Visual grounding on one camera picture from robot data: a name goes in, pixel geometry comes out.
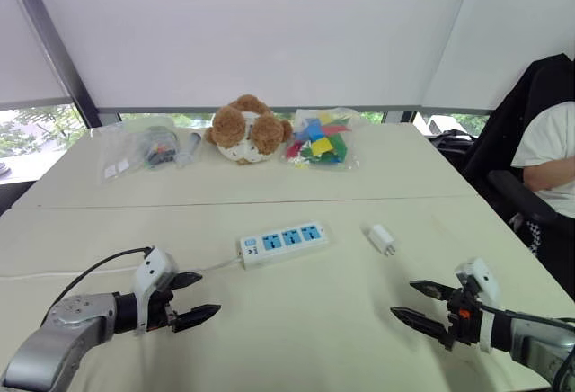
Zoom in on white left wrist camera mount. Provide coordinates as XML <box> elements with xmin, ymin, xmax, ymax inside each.
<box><xmin>132</xmin><ymin>245</ymin><xmax>180</xmax><ymax>336</ymax></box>

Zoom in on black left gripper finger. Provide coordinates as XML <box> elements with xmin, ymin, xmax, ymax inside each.
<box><xmin>172</xmin><ymin>304</ymin><xmax>222</xmax><ymax>334</ymax></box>
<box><xmin>170</xmin><ymin>271</ymin><xmax>204</xmax><ymax>290</ymax></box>

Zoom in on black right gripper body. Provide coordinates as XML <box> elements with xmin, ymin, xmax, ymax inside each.
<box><xmin>438</xmin><ymin>287</ymin><xmax>482</xmax><ymax>352</ymax></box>

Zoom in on black office chair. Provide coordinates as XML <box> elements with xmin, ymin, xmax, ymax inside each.
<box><xmin>426</xmin><ymin>52</ymin><xmax>575</xmax><ymax>303</ymax></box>

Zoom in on person in white shirt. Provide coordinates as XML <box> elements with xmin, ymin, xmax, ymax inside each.
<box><xmin>511</xmin><ymin>100</ymin><xmax>575</xmax><ymax>220</ymax></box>

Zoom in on bag of colourful blocks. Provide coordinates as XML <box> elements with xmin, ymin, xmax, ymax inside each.
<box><xmin>281</xmin><ymin>106</ymin><xmax>363</xmax><ymax>172</ymax></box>

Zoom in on brown white plush toy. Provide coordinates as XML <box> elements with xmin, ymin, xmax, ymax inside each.
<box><xmin>204</xmin><ymin>94</ymin><xmax>294</xmax><ymax>166</ymax></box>

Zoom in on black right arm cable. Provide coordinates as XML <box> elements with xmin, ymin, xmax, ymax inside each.
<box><xmin>475</xmin><ymin>301</ymin><xmax>575</xmax><ymax>392</ymax></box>

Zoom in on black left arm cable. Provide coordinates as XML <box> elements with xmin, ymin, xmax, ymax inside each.
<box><xmin>42</xmin><ymin>246</ymin><xmax>154</xmax><ymax>321</ymax></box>

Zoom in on dark window frame post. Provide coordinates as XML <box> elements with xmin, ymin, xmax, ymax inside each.
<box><xmin>5</xmin><ymin>0</ymin><xmax>103</xmax><ymax>129</ymax></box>

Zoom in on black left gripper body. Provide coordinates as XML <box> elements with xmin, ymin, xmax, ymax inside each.
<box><xmin>146</xmin><ymin>288</ymin><xmax>177</xmax><ymax>333</ymax></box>

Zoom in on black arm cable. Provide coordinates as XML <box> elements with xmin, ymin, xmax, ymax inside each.
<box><xmin>42</xmin><ymin>246</ymin><xmax>154</xmax><ymax>321</ymax></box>
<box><xmin>475</xmin><ymin>301</ymin><xmax>575</xmax><ymax>392</ymax></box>

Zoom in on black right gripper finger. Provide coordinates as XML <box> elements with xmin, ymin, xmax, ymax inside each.
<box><xmin>409</xmin><ymin>280</ymin><xmax>456</xmax><ymax>304</ymax></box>
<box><xmin>389</xmin><ymin>306</ymin><xmax>451</xmax><ymax>343</ymax></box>

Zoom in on white plug adapter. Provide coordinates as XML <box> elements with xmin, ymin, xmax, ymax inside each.
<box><xmin>367</xmin><ymin>224</ymin><xmax>398</xmax><ymax>258</ymax></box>

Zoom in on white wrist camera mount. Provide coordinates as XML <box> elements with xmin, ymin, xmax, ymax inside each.
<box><xmin>132</xmin><ymin>245</ymin><xmax>180</xmax><ymax>336</ymax></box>
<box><xmin>453</xmin><ymin>256</ymin><xmax>501</xmax><ymax>353</ymax></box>

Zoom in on clear bag of small parts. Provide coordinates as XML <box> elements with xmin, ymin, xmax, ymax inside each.
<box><xmin>99</xmin><ymin>116</ymin><xmax>180</xmax><ymax>183</ymax></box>

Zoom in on white blue power strip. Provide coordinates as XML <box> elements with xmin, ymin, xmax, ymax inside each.
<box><xmin>237</xmin><ymin>219</ymin><xmax>330</xmax><ymax>271</ymax></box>

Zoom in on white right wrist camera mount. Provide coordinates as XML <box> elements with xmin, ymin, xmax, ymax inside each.
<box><xmin>453</xmin><ymin>256</ymin><xmax>501</xmax><ymax>353</ymax></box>

